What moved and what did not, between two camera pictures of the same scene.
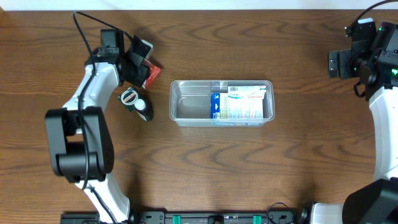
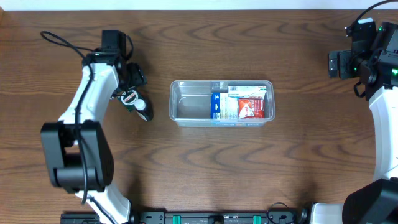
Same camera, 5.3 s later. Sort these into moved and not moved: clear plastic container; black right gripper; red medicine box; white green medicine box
Moved: red medicine box
Not moved: white green medicine box; black right gripper; clear plastic container
